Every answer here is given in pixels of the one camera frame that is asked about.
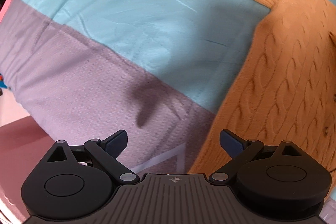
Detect mustard cable-knit sweater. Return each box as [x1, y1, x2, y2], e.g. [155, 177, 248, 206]
[190, 0, 335, 174]

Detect blue and grey duvet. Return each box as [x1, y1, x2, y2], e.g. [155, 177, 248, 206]
[0, 0, 336, 175]

